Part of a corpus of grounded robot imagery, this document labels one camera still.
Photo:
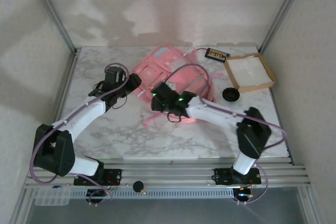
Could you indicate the aluminium frame post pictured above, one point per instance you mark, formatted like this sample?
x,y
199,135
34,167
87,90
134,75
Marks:
x,y
52,14
283,11

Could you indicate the black round lid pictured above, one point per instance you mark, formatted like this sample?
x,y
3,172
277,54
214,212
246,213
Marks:
x,y
231,95

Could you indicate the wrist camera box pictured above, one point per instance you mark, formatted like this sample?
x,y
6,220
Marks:
x,y
172,86
114,75

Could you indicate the pink backpack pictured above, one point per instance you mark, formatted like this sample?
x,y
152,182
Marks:
x,y
149,74

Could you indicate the cardboard tray with white paper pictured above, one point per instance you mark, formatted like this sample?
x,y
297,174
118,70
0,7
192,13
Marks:
x,y
249,72

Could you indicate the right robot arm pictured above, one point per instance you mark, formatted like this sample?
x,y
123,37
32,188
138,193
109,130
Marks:
x,y
215,110

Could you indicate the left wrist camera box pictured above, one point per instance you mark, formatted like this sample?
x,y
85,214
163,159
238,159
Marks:
x,y
114,75

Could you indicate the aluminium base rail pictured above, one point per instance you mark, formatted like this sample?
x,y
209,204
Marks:
x,y
170,175

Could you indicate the clear plastic organizer box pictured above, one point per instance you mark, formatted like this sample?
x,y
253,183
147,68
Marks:
x,y
52,197

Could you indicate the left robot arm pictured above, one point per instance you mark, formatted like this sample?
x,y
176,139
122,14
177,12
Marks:
x,y
86,111

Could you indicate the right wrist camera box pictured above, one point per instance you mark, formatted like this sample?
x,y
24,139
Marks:
x,y
172,86

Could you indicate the black round knob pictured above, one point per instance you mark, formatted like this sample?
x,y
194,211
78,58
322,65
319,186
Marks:
x,y
138,187

